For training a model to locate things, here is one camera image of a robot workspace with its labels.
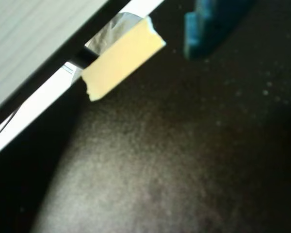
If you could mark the beige masking tape piece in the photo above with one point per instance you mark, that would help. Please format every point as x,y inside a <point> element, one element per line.
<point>121,63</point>

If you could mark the crumpled silver tape piece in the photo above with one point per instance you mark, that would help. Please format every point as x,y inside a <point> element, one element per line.
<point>109,36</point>

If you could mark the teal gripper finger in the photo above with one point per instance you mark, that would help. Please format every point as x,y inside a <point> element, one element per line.
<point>203,31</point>

